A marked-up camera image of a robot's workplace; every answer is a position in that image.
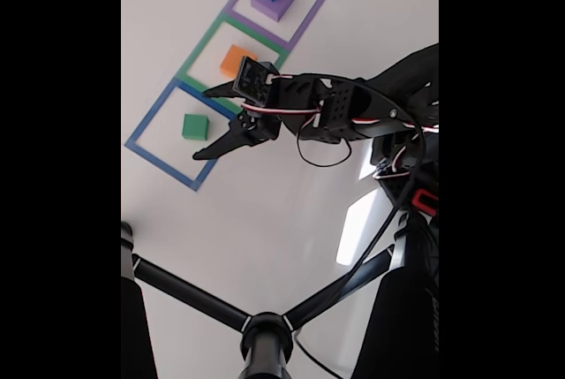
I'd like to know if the striped servo cable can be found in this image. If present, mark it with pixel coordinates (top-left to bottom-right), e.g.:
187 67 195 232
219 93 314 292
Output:
240 72 440 168
373 131 438 181

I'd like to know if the large purple cube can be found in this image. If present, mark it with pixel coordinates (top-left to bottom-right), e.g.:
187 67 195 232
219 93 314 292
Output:
250 0 297 23

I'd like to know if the black tripod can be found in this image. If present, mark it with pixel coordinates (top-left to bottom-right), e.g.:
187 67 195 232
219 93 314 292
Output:
121 210 440 379

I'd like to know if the orange cube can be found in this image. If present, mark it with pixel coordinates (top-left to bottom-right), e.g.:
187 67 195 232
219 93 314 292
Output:
219 43 260 80

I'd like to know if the green tape square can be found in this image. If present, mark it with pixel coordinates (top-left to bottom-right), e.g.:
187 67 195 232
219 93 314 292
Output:
175 11 289 120

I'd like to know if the red clamp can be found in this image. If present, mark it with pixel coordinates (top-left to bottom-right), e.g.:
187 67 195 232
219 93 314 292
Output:
411 188 440 216

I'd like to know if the green cube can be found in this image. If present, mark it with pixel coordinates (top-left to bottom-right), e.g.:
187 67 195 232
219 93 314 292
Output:
181 113 209 140

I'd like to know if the black camera cable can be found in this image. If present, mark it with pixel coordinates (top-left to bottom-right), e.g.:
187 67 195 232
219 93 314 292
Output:
292 73 440 379

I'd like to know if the purple tape square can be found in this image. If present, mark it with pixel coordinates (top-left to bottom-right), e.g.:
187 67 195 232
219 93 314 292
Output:
223 0 332 52

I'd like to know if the blue tape square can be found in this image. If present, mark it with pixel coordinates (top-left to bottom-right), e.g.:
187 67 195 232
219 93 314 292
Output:
124 77 245 193

